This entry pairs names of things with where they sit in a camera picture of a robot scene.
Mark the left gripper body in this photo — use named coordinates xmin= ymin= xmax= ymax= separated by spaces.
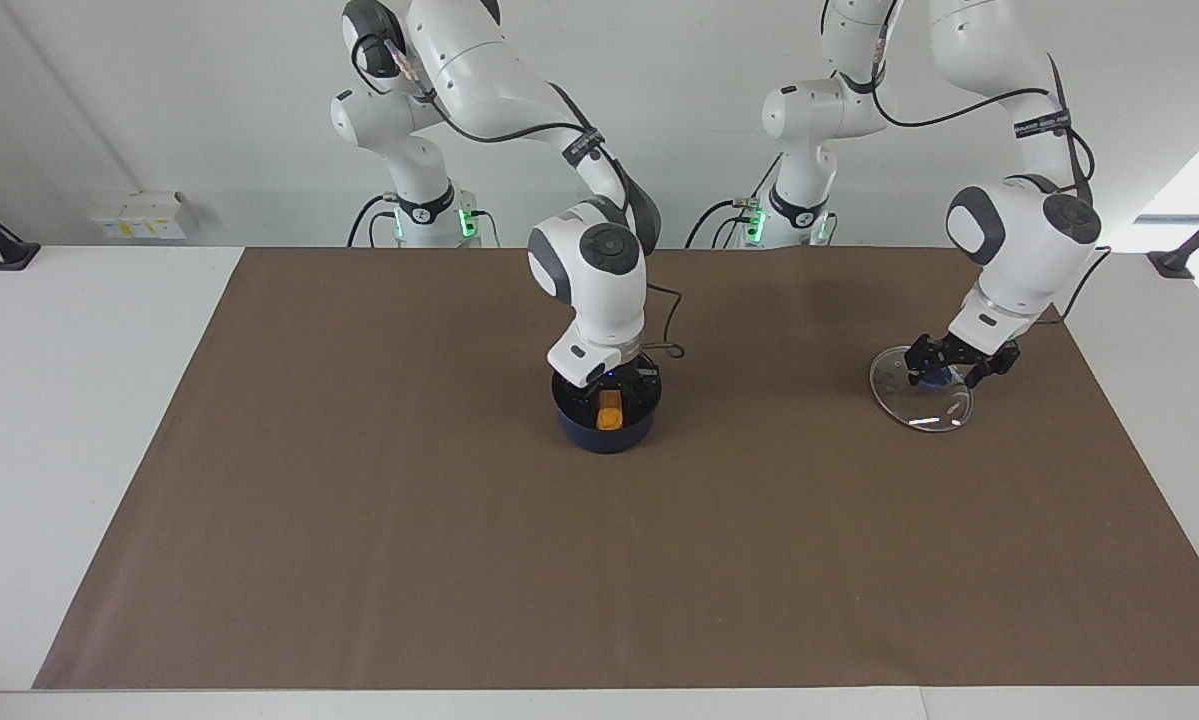
xmin=944 ymin=334 xmax=1000 ymax=369

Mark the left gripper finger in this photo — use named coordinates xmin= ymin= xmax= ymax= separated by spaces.
xmin=904 ymin=334 xmax=954 ymax=388
xmin=963 ymin=342 xmax=1021 ymax=390

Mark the glass pot lid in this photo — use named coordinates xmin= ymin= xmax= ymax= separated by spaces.
xmin=868 ymin=345 xmax=976 ymax=434

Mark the dark blue pot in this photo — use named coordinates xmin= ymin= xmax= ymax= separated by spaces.
xmin=550 ymin=364 xmax=663 ymax=455

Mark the white wall box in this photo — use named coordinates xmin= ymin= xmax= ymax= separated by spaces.
xmin=90 ymin=191 xmax=199 ymax=242

